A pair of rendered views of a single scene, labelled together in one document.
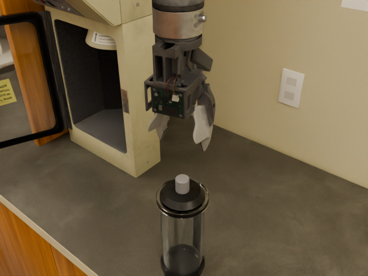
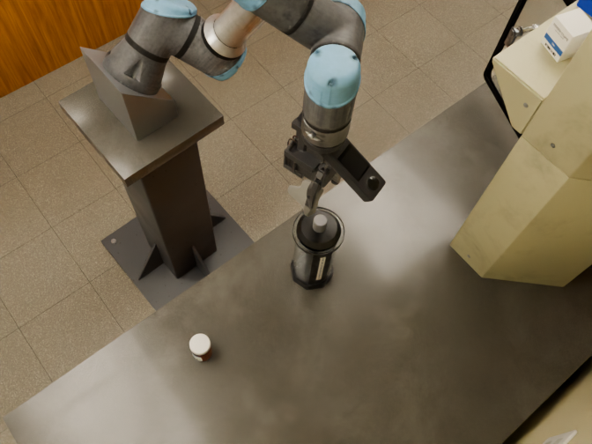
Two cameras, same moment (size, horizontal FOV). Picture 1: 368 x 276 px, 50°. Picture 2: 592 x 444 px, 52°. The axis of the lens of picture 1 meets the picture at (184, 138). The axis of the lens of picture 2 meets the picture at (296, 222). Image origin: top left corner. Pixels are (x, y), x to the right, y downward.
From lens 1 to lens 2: 1.00 m
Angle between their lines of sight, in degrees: 63
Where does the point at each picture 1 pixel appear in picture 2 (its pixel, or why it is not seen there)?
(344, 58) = not seen: outside the picture
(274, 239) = (328, 373)
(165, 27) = not seen: hidden behind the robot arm
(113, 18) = (514, 119)
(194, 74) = (314, 164)
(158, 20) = not seen: hidden behind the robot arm
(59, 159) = (493, 166)
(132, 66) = (507, 177)
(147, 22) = (553, 173)
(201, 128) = (300, 195)
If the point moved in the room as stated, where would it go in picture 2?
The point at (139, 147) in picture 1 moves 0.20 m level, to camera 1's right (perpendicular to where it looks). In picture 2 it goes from (469, 234) to (462, 316)
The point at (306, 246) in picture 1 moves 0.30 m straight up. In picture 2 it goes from (311, 403) to (322, 373)
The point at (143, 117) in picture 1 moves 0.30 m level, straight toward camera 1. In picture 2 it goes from (488, 224) to (351, 210)
